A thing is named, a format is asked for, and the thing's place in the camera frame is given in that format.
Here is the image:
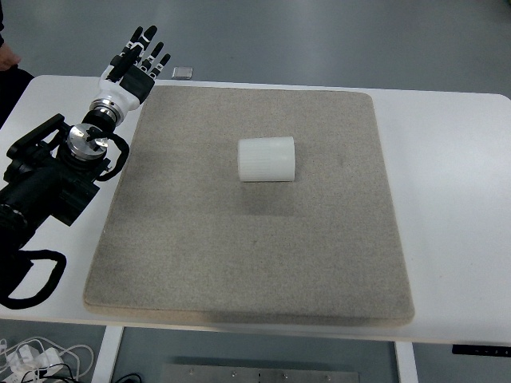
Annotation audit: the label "person in dark clothing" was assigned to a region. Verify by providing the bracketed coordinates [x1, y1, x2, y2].
[0, 0, 35, 128]

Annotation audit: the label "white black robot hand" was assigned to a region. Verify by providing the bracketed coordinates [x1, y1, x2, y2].
[98, 26, 171, 111]

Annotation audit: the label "small silver floor plate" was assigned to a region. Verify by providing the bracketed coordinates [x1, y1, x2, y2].
[172, 66, 193, 80]

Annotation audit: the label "white cables and adapters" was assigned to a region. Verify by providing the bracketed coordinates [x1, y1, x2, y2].
[0, 337, 95, 383]

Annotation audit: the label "grey metal base plate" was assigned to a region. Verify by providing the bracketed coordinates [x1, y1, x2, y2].
[160, 364, 359, 383]

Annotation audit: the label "grey felt mat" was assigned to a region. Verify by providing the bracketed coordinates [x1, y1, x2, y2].
[83, 85, 414, 326]

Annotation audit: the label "black sleeved cable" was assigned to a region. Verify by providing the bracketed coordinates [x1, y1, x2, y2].
[0, 249, 67, 310]

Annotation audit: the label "white table leg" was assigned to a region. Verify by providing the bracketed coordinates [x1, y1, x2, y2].
[91, 326, 124, 383]

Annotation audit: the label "white ribbed cup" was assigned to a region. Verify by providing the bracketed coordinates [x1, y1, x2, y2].
[237, 136, 295, 182]

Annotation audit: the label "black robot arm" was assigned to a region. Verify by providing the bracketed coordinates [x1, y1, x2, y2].
[1, 26, 170, 256]

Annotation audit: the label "black table control panel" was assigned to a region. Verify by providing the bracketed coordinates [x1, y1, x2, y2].
[452, 345, 511, 357]

